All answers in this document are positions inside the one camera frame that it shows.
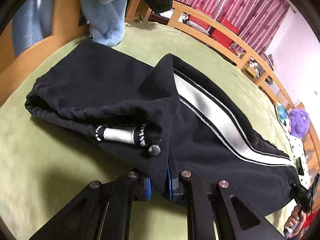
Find colourful geometric pillow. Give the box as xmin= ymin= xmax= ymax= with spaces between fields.
xmin=274 ymin=102 xmax=291 ymax=129

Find light blue towel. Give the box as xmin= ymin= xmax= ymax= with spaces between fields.
xmin=80 ymin=0 xmax=127 ymax=47
xmin=12 ymin=0 xmax=55 ymax=56

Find right hand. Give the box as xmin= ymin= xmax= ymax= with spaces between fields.
xmin=284 ymin=205 xmax=306 ymax=239

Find black track pants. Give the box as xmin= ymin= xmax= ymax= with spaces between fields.
xmin=25 ymin=40 xmax=299 ymax=216

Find red chair left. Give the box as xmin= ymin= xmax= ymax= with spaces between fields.
xmin=188 ymin=7 xmax=212 ymax=32

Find pink patterned curtain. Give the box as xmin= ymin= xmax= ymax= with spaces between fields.
xmin=176 ymin=0 xmax=290 ymax=53

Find white dotted pillow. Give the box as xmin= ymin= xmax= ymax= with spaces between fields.
xmin=286 ymin=134 xmax=311 ymax=188

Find wooden bed frame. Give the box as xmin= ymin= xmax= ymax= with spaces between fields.
xmin=0 ymin=0 xmax=320 ymax=176

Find purple plush toy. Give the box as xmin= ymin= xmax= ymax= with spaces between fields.
xmin=289 ymin=108 xmax=310 ymax=139

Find green bed blanket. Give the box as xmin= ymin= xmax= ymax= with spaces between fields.
xmin=1 ymin=22 xmax=292 ymax=239

